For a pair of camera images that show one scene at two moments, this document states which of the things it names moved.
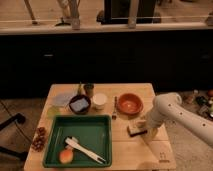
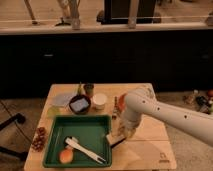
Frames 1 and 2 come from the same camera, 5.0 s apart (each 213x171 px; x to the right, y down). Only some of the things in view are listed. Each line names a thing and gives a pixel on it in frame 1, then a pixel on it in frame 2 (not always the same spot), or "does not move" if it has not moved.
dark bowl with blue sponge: x=80 y=104 does not move
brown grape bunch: x=39 y=141 does not move
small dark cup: x=89 y=88 does not move
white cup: x=99 y=100 does not move
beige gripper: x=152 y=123 -> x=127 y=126
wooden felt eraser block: x=137 y=128 -> x=114 y=138
